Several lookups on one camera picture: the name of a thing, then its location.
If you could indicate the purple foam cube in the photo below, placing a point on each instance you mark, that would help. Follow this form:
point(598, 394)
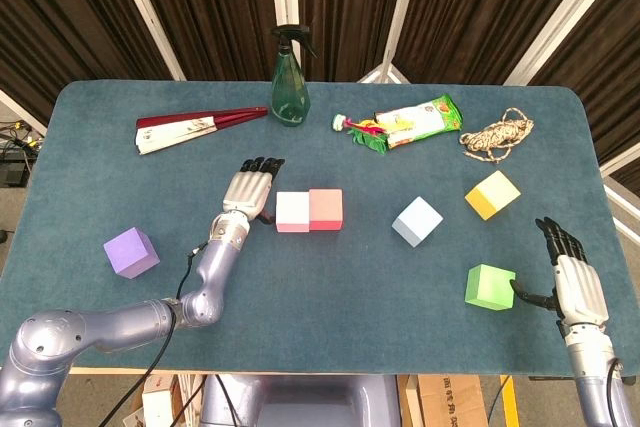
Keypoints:
point(131, 253)

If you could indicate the blue felt table mat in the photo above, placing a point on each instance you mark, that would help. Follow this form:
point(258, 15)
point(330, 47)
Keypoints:
point(320, 297)

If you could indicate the light blue foam cube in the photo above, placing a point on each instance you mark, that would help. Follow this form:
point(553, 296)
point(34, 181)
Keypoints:
point(417, 219)

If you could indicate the colourful feather shuttlecock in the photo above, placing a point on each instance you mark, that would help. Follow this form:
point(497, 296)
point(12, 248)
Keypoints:
point(367, 137)

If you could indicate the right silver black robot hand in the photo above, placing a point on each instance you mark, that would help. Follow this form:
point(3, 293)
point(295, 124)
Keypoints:
point(580, 294)

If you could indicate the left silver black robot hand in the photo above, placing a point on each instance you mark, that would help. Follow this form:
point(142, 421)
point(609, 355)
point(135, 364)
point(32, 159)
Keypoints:
point(245, 192)

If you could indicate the brown pleated curtain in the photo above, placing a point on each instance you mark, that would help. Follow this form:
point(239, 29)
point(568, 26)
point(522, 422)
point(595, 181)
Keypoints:
point(225, 7)

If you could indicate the left lilac grey robot arm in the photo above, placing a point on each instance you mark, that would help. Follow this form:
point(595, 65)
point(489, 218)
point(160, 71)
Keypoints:
point(115, 322)

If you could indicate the red foam cube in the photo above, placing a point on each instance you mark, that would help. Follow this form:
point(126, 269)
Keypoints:
point(326, 207)

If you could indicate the brown cardboard box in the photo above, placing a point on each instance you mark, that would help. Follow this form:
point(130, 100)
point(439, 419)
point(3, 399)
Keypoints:
point(450, 402)

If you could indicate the yellow foam cube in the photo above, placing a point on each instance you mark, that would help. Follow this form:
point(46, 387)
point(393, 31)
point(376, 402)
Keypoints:
point(492, 194)

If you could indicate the white cardboard box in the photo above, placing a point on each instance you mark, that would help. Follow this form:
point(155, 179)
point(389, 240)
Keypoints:
point(157, 402)

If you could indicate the lilac grey robot torso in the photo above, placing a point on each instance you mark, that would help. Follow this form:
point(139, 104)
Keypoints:
point(310, 402)

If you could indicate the folded red paper fan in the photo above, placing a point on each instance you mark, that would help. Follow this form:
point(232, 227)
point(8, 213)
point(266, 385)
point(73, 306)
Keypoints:
point(175, 132)

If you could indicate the white green snack packet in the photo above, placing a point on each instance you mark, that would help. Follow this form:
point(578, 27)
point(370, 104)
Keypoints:
point(425, 119)

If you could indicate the green spray bottle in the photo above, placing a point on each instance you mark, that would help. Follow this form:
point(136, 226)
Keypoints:
point(290, 97)

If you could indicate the pink foam cube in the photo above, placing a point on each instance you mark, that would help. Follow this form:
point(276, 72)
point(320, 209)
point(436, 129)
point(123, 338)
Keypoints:
point(292, 209)

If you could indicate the green foam cube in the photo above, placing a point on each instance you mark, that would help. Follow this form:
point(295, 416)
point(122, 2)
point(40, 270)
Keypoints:
point(487, 287)

